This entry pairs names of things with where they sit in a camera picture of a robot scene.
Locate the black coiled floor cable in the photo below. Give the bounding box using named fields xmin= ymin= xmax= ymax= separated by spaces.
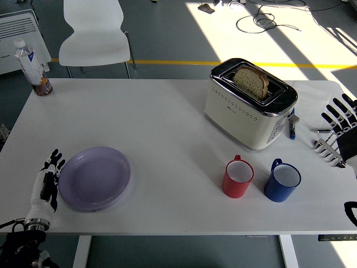
xmin=235 ymin=3 xmax=303 ymax=35

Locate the silver metal toast rack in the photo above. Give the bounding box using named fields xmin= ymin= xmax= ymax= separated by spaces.
xmin=312 ymin=133 xmax=348 ymax=169

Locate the clear plastic drink bottle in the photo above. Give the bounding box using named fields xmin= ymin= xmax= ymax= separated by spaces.
xmin=13 ymin=38 xmax=54 ymax=97

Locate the white panel heater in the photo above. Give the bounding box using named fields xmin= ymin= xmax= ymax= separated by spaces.
xmin=0 ymin=9 xmax=52 ymax=75

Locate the blue enamel mug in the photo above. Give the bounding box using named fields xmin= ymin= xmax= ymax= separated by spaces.
xmin=263 ymin=158 xmax=302 ymax=203

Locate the white paper sheet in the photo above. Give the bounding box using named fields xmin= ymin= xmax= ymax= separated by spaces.
xmin=291 ymin=80 xmax=331 ymax=128

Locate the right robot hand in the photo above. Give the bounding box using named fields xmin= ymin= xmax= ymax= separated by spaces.
xmin=321 ymin=93 xmax=357 ymax=179

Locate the speckled grey object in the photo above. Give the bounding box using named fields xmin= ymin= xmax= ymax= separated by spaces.
xmin=0 ymin=122 xmax=11 ymax=151

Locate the red enamel mug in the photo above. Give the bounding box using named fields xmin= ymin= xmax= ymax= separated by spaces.
xmin=221 ymin=155 xmax=255 ymax=199

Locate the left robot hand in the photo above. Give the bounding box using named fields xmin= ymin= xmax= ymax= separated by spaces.
xmin=24 ymin=149 xmax=66 ymax=224

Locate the brown bread slice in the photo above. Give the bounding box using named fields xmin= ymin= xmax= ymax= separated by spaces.
xmin=233 ymin=66 xmax=270 ymax=101

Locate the cream and chrome toaster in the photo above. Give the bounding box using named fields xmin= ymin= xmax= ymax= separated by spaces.
xmin=204 ymin=58 xmax=299 ymax=151

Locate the blue marker pen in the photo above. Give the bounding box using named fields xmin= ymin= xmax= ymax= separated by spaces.
xmin=288 ymin=108 xmax=297 ymax=140

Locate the white plastic chair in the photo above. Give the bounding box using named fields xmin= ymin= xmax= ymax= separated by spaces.
xmin=58 ymin=0 xmax=137 ymax=79

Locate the black wedge floor object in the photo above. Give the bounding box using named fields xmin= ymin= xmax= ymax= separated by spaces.
xmin=197 ymin=3 xmax=216 ymax=14

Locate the black table control panel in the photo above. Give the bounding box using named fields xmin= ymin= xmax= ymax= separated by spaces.
xmin=317 ymin=234 xmax=357 ymax=242

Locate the purple plastic plate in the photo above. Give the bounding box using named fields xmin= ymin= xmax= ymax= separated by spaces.
xmin=58 ymin=146 xmax=132 ymax=212

